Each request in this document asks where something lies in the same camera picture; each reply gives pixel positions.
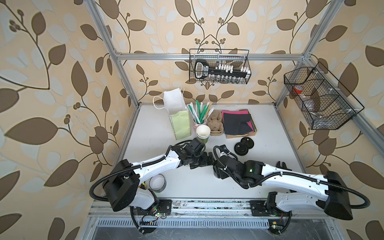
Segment black tool in basket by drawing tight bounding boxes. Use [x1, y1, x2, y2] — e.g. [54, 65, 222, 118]
[192, 60, 252, 80]

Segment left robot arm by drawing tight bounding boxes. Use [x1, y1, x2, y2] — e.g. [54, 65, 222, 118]
[89, 138, 214, 212]

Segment black wire basket right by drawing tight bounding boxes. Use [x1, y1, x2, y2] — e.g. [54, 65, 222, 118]
[284, 62, 365, 130]

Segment green white paper bag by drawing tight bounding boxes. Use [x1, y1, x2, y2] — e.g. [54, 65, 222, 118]
[153, 88, 191, 140]

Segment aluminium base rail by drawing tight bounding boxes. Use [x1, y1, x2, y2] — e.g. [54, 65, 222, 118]
[88, 198, 332, 220]

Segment black coffee lid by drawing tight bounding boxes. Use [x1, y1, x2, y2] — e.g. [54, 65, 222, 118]
[234, 142, 249, 156]
[241, 137, 255, 149]

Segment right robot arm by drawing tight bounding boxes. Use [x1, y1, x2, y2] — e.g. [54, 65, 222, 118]
[213, 155, 371, 221]

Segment black wire basket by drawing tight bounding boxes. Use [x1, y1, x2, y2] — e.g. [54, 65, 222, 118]
[284, 62, 365, 130]
[189, 48, 252, 85]

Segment grey duct tape roll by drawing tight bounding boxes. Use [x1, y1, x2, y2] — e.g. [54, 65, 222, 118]
[149, 174, 167, 193]

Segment black wire basket back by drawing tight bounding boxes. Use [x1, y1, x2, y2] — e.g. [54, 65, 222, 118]
[189, 48, 252, 85]

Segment red capped plastic bottle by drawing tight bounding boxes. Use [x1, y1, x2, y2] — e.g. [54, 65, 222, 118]
[293, 86, 315, 115]

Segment brown pulp cup carriers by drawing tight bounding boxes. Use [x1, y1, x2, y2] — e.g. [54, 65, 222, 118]
[208, 110, 224, 136]

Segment cup of wrapped straws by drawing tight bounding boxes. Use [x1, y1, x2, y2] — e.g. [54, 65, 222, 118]
[186, 100, 215, 125]

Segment stack of coloured napkins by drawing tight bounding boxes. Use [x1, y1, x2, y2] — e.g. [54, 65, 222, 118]
[222, 110, 257, 135]

